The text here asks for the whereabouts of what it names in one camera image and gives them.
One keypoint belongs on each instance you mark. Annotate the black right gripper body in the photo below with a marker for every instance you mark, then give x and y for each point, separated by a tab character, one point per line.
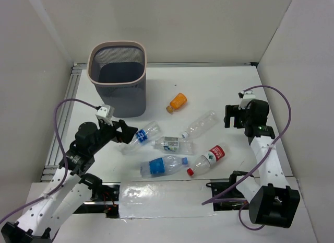
245	118

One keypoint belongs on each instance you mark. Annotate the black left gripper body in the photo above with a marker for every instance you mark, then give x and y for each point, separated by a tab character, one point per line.
119	130

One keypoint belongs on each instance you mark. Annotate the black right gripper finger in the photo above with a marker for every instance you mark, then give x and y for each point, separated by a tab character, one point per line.
229	121
232	111

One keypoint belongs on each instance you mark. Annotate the clear bottle white cap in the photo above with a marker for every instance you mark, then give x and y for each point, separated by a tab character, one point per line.
201	125

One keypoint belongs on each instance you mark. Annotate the clear bottle dark blue label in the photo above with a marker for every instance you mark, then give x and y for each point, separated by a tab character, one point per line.
143	136

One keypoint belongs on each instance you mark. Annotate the clear bottle red label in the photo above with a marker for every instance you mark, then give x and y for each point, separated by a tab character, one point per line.
206	161

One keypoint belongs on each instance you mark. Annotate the clear bottle light blue label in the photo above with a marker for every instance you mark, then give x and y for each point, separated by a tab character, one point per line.
162	166

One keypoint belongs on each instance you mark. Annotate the orange juice bottle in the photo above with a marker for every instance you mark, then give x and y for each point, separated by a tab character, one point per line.
179	100

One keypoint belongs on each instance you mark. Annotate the clear bottle green white label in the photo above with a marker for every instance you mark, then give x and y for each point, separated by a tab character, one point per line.
174	145

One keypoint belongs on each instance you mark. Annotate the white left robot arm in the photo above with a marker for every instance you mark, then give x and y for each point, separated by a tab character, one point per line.
71	185

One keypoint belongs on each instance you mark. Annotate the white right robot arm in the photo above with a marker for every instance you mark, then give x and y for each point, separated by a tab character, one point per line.
271	201

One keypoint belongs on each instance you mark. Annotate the grey mesh waste bin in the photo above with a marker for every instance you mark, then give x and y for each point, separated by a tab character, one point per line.
118	71

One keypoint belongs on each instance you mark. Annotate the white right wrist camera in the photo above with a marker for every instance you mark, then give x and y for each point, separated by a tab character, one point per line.
246	97

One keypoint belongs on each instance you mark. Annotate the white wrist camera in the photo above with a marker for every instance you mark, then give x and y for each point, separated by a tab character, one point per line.
246	97
104	114

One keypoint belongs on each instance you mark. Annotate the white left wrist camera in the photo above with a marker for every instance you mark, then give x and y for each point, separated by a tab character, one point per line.
104	114

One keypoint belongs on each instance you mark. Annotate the aluminium frame rail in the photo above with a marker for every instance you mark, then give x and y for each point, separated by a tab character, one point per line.
63	117

